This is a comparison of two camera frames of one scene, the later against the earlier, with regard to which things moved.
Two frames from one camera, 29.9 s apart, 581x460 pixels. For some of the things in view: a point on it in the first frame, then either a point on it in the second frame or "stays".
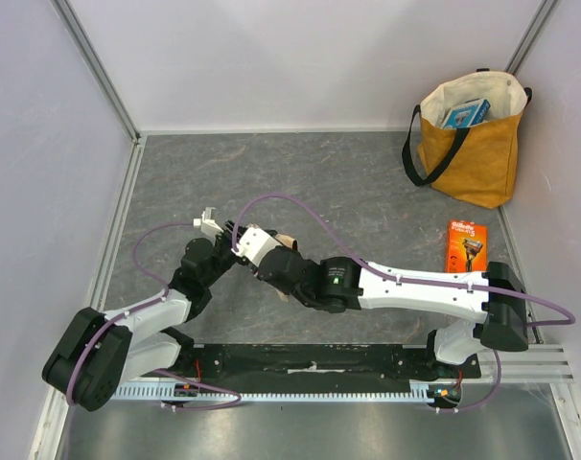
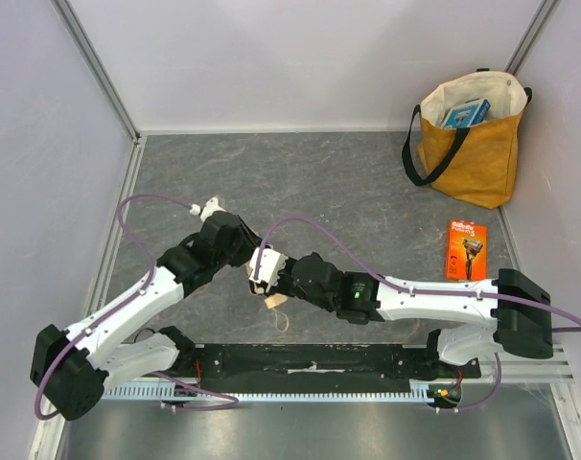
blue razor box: (467, 114) stays
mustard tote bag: (463, 139) stays
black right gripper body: (275, 264) stays
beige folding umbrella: (284, 240) → (273, 300)
